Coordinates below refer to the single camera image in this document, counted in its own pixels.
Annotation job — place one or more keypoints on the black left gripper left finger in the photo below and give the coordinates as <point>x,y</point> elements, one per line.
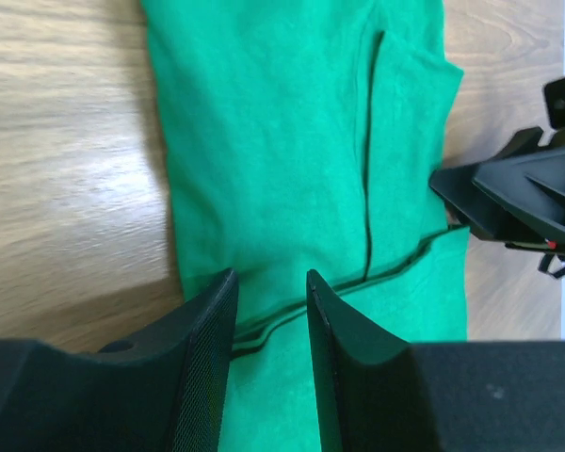
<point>162,388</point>

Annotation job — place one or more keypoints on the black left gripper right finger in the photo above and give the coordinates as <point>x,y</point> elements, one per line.
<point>377,392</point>

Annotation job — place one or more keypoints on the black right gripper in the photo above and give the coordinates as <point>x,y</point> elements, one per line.
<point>517,197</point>

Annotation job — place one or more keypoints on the green t shirt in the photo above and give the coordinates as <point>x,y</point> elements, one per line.
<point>301,136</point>

